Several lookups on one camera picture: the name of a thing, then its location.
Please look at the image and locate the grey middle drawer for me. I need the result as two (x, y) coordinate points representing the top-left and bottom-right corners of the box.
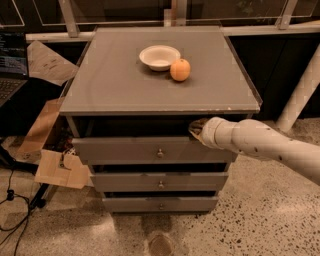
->
(91, 172), (228, 192)

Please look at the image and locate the orange fruit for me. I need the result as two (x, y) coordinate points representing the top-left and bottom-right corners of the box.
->
(170, 59), (191, 82)

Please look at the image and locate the grey bottom drawer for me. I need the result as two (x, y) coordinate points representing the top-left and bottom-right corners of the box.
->
(102, 196), (218, 213)

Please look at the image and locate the grey drawer cabinet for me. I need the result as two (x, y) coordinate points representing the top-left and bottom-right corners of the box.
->
(60, 26), (262, 199)

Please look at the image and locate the black cable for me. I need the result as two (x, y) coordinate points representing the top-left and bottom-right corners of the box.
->
(0, 166), (34, 256)

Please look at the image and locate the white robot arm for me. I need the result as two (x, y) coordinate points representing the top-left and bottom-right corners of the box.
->
(188, 117), (320, 185)

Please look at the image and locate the grey drawer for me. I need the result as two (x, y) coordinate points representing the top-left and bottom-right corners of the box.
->
(102, 196), (218, 213)
(72, 137), (237, 165)
(91, 172), (228, 192)

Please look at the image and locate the open laptop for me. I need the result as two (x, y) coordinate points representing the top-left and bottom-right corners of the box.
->
(0, 31), (29, 106)

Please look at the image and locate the brown paper sheet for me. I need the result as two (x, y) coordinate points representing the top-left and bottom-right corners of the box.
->
(27, 41), (79, 86)

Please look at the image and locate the white diagonal pole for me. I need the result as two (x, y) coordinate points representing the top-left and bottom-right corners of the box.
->
(276, 45), (320, 132)

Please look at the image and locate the grey top drawer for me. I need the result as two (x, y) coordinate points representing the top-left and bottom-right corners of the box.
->
(72, 137), (237, 165)

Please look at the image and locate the white bowl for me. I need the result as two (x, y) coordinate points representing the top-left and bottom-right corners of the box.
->
(139, 45), (181, 72)

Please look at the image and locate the metal window railing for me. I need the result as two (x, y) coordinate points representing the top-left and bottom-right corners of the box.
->
(27, 0), (320, 42)

